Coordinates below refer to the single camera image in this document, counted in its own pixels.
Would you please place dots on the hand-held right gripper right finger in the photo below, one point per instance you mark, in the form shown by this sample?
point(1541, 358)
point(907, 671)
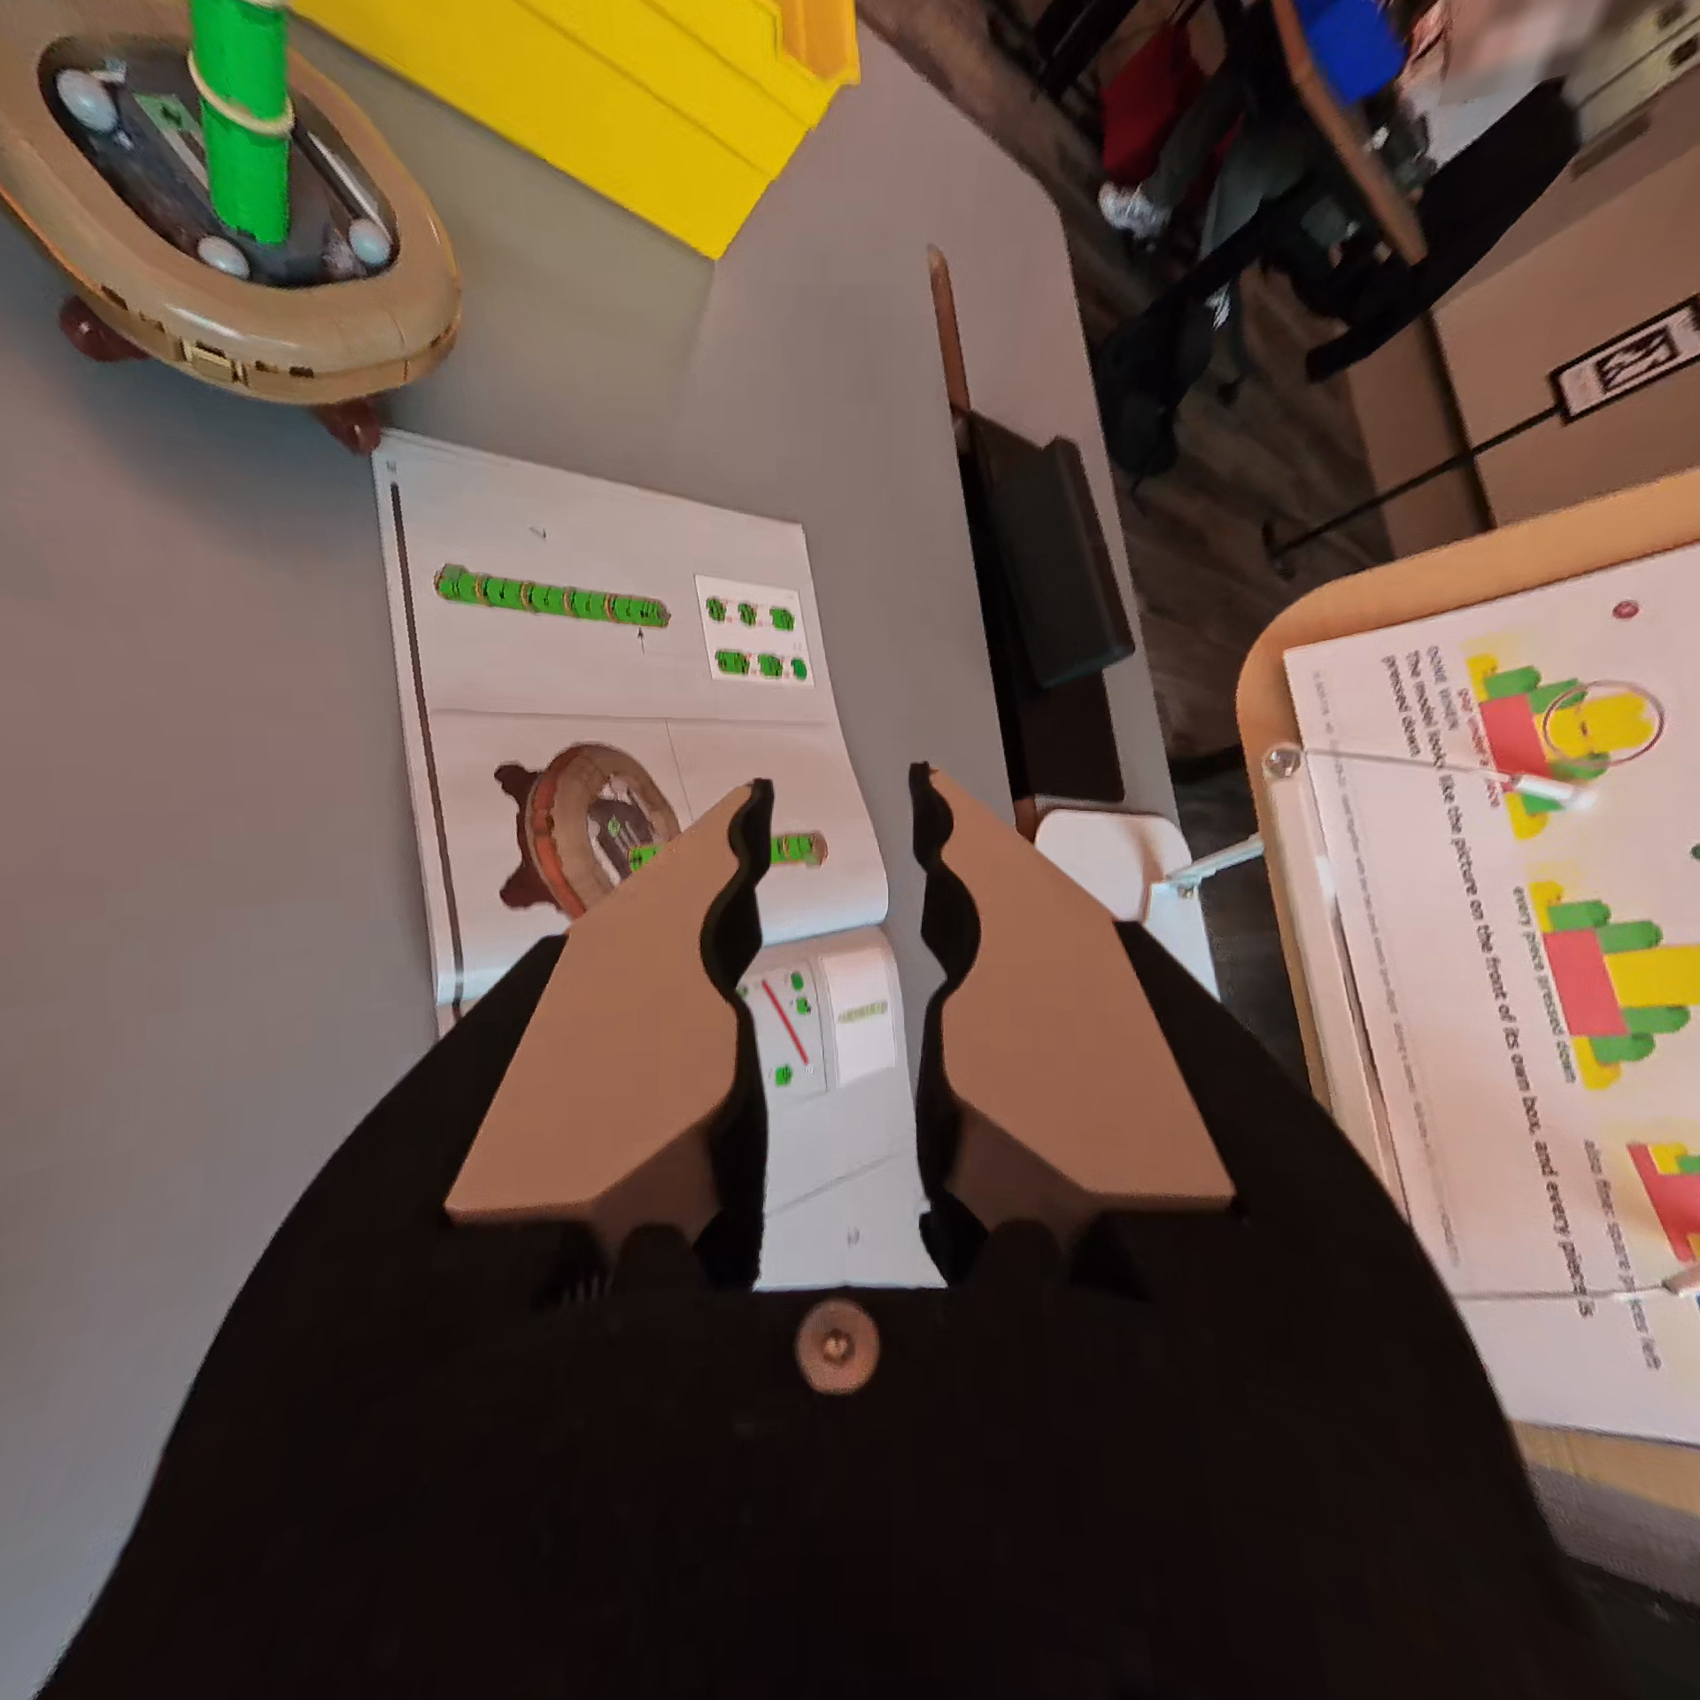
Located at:
point(1063, 1063)

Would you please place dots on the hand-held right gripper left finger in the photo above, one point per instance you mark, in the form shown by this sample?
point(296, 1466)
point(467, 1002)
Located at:
point(598, 1063)

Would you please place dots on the brick bamboo plant model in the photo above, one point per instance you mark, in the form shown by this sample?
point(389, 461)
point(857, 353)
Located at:
point(344, 332)

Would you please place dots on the grey desk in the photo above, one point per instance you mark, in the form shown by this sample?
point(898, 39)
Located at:
point(198, 797)

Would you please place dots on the white sign board stand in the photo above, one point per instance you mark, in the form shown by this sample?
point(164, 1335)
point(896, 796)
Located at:
point(1102, 863)

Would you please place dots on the printed instruction sheet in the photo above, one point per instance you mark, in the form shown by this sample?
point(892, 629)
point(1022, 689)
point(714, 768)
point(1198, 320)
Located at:
point(1461, 996)

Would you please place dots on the dark seat chair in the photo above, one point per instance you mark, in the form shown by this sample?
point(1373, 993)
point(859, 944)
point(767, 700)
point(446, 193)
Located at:
point(1049, 571)

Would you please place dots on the open building instruction booklet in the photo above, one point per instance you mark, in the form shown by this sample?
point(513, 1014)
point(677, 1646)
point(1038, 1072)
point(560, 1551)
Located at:
point(598, 531)

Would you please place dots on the black white tag sign stand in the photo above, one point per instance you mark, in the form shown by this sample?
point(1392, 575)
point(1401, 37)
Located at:
point(1628, 358)

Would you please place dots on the wooden background table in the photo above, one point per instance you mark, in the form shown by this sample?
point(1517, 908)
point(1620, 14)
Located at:
point(1355, 160)

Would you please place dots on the yellow plastic storage bin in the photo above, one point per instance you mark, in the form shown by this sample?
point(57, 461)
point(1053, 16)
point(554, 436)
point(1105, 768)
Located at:
point(598, 93)

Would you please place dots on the blue plastic bin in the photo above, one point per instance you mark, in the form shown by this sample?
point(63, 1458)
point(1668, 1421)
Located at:
point(1349, 47)

